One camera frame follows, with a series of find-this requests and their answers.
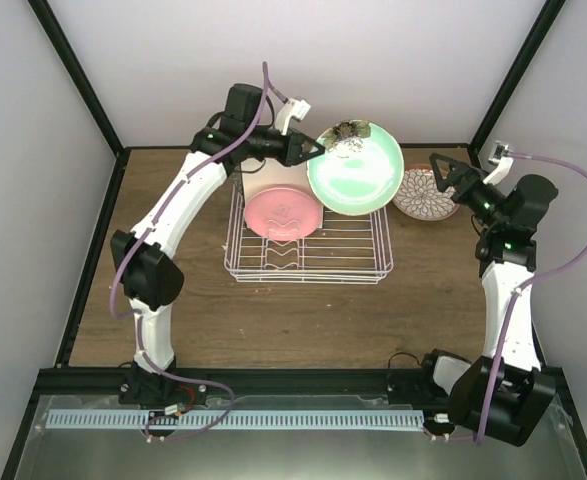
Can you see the pink round plate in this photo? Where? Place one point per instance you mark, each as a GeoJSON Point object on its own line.
{"type": "Point", "coordinates": [283, 214]}

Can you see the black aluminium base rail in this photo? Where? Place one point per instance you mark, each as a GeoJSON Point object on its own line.
{"type": "Point", "coordinates": [400, 386]}

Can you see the white wire dish rack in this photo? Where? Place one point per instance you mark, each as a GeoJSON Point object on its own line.
{"type": "Point", "coordinates": [345, 250]}

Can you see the black frame post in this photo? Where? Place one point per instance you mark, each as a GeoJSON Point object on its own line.
{"type": "Point", "coordinates": [533, 41]}
{"type": "Point", "coordinates": [65, 52]}

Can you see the black right frame post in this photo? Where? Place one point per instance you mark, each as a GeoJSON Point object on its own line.
{"type": "Point", "coordinates": [533, 41]}

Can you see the floral plate with orange rim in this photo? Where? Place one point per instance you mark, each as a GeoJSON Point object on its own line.
{"type": "Point", "coordinates": [419, 198]}

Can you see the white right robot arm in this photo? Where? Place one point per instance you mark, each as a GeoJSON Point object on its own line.
{"type": "Point", "coordinates": [504, 393]}

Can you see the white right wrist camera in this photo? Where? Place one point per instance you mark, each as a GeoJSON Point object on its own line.
{"type": "Point", "coordinates": [501, 160]}

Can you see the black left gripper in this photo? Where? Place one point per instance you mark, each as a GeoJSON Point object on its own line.
{"type": "Point", "coordinates": [290, 154]}

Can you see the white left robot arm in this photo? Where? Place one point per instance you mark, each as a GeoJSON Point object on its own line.
{"type": "Point", "coordinates": [144, 256]}

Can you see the cream square plate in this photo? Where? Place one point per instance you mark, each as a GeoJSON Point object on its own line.
{"type": "Point", "coordinates": [259, 175]}

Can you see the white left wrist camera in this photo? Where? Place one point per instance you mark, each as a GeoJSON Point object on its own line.
{"type": "Point", "coordinates": [293, 109]}

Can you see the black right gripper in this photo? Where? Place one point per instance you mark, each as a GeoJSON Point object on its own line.
{"type": "Point", "coordinates": [474, 178]}

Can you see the teal plate with flower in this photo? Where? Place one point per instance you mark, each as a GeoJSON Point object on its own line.
{"type": "Point", "coordinates": [360, 169]}

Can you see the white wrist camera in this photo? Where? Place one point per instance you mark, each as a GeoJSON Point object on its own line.
{"type": "Point", "coordinates": [293, 109]}
{"type": "Point", "coordinates": [501, 160]}

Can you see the black left frame post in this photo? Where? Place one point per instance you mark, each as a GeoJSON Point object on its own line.
{"type": "Point", "coordinates": [65, 52]}

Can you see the white slotted cable duct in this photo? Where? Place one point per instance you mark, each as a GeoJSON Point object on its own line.
{"type": "Point", "coordinates": [374, 420]}

